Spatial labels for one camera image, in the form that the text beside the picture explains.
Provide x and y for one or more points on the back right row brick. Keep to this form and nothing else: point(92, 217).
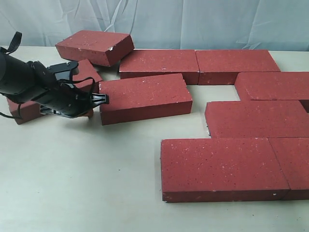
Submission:
point(221, 67)

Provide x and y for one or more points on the third row right brick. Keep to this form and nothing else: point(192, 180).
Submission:
point(256, 119)

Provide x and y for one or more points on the brick with white chip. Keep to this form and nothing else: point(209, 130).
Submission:
point(30, 110)

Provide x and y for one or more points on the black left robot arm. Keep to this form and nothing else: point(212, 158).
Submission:
point(53, 87)

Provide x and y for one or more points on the front row right brick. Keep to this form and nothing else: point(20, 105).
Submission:
point(293, 157)

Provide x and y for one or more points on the second row right brick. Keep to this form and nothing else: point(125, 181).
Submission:
point(258, 86)

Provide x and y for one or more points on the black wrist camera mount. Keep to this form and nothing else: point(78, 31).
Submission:
point(64, 71)

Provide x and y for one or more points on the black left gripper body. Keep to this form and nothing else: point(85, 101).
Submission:
point(68, 101)

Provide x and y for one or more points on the back left row brick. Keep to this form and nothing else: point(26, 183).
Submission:
point(149, 62)

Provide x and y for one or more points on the light blue backdrop cloth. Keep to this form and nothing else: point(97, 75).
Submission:
point(163, 24)

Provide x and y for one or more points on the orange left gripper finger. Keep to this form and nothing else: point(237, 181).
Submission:
point(89, 114)

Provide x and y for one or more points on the front row left brick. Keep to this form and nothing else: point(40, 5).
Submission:
point(220, 170)

